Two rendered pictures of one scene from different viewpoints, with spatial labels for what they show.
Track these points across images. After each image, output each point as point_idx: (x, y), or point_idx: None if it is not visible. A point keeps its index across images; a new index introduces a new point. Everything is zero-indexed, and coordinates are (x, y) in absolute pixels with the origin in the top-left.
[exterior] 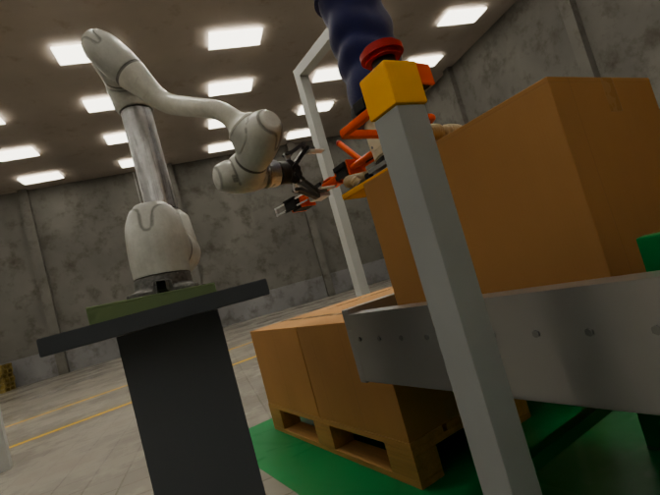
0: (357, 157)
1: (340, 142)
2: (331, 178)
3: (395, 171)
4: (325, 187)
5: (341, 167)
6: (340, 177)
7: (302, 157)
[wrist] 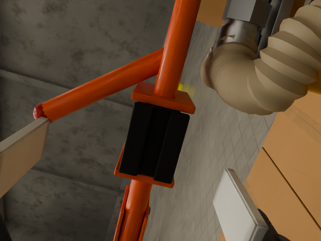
0: (149, 59)
1: (49, 102)
2: (130, 206)
3: None
4: (248, 200)
5: (145, 126)
6: (172, 155)
7: (0, 220)
